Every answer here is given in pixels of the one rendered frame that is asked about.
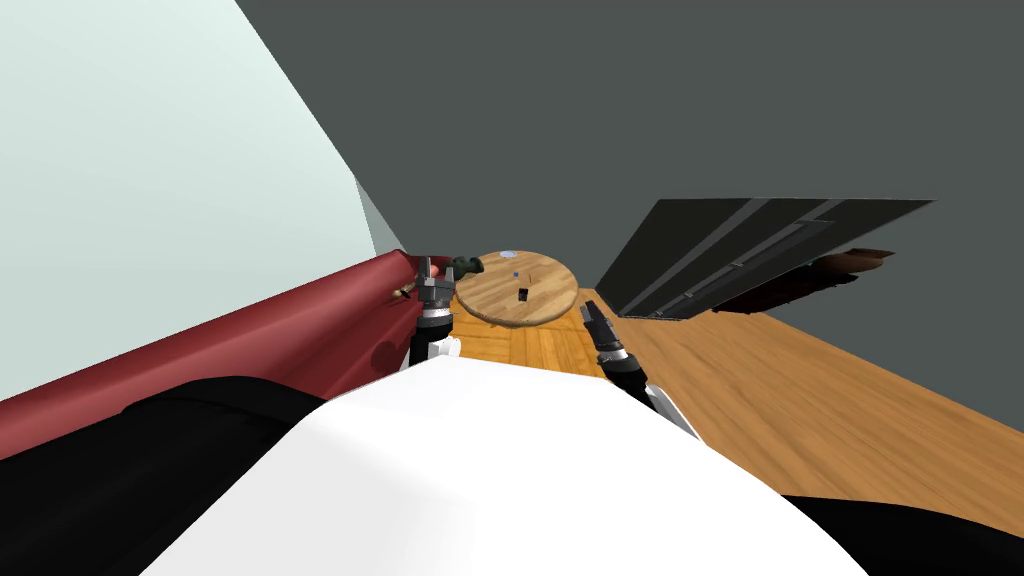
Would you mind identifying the dark grey panelled cabinet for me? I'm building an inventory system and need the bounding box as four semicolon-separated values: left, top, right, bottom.
594;197;937;322

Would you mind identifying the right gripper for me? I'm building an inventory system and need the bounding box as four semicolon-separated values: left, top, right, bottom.
580;299;624;352

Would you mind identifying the round wooden table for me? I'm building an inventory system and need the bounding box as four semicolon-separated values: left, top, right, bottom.
451;249;580;329

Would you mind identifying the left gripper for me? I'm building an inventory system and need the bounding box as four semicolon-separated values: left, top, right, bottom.
415;255;457;316

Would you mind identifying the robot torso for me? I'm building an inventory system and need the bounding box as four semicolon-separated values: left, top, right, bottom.
137;354;872;576

